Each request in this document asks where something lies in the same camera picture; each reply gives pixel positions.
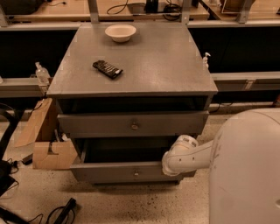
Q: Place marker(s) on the grey drawer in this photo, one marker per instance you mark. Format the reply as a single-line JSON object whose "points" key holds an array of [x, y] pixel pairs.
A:
{"points": [[123, 160], [133, 124]]}

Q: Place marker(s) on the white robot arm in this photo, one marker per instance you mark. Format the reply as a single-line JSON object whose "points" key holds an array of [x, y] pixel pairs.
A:
{"points": [[243, 161]]}

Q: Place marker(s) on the grey top drawer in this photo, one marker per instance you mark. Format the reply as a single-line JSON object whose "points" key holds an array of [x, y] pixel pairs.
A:
{"points": [[133, 124]]}

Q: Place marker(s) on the grey wooden drawer cabinet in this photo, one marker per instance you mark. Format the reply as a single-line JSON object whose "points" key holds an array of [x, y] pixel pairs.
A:
{"points": [[162, 71]]}

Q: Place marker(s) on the white pump bottle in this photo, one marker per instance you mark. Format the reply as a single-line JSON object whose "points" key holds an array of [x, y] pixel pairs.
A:
{"points": [[205, 59]]}

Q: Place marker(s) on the black power strip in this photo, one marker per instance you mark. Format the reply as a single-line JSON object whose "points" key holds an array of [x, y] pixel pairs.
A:
{"points": [[70, 205]]}

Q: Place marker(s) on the black snack bar packet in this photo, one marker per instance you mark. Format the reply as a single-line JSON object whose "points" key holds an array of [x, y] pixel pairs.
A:
{"points": [[107, 69]]}

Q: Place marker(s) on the orange bottle on floor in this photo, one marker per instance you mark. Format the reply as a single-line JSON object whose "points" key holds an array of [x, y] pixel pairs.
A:
{"points": [[276, 103]]}

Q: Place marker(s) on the brown cardboard box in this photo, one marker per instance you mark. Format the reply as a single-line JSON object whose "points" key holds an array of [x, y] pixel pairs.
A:
{"points": [[48, 153]]}

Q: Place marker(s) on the white paper bowl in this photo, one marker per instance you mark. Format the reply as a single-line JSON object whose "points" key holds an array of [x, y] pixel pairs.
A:
{"points": [[120, 33]]}

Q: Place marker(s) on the clear plastic bottle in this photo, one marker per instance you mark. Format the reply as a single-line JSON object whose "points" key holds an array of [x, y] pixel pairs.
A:
{"points": [[42, 74]]}

